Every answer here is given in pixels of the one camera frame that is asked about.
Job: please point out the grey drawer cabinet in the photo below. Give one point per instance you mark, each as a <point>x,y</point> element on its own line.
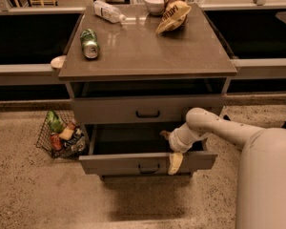
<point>135,61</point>

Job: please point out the yellow packet in basket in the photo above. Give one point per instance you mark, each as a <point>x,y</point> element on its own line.
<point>66,134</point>

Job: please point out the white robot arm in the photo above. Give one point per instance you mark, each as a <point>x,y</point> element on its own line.
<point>261,179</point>

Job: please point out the white bowl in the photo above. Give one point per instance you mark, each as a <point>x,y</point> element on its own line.
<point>155,7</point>

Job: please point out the grey top drawer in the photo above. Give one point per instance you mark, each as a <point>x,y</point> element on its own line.
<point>137,109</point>

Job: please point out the yellow chip bag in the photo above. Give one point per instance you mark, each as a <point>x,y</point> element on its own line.
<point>173,16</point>

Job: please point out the green soda can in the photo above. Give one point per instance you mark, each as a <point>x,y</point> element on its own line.
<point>89,43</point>

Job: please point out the grey drawer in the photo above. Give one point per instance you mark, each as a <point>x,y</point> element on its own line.
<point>132,149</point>
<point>137,109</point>

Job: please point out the dark blue snack bag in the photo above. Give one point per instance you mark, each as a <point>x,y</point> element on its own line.
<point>77,143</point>

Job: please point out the green chip bag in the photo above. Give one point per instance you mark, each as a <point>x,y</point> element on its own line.
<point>54,122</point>

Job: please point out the clear plastic water bottle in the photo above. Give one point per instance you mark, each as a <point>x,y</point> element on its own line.
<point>108,12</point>

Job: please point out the small round beige disc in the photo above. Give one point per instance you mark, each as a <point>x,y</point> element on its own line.
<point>58,62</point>

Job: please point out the black wire basket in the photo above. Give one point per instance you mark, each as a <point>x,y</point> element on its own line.
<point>43,141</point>

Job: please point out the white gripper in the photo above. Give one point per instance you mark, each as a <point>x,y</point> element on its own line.
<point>175,142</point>

